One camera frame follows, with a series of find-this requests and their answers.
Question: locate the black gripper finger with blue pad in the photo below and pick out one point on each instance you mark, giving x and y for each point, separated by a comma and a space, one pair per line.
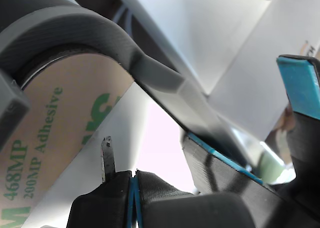
302, 87
225, 173

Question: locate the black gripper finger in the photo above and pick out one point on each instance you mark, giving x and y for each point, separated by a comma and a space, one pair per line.
100, 208
175, 208

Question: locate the peeled silvery film strip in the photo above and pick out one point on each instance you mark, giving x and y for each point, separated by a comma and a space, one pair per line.
250, 142

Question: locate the pale green container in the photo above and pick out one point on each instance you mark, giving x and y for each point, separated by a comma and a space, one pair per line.
272, 168

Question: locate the white cardboard box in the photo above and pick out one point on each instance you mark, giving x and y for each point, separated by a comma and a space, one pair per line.
250, 75

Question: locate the gray printed fixture jig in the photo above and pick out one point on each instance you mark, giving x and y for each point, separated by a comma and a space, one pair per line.
75, 20

